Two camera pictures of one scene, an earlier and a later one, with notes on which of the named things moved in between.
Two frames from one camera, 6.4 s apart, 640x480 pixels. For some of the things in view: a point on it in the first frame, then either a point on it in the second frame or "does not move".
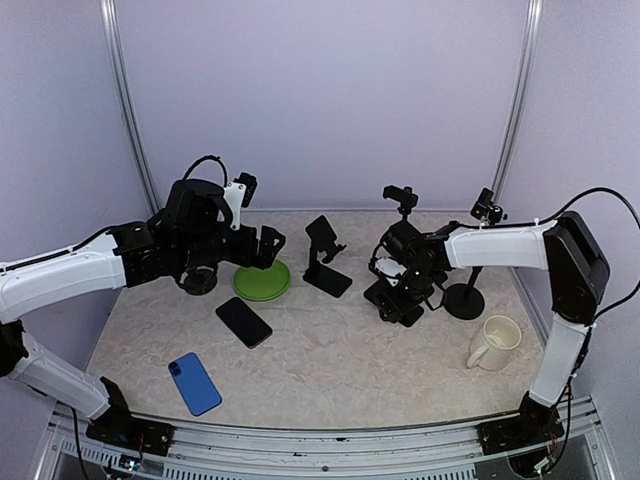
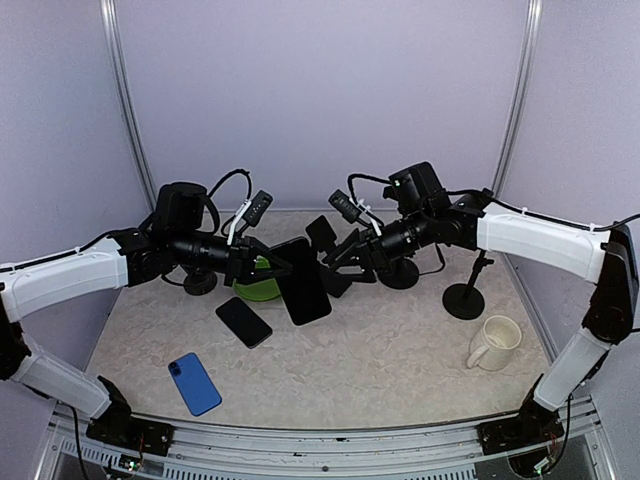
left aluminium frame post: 117,61 does not move
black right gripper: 393,304 to 369,247
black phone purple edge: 243,322 does not move
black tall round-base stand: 466,301 does not move
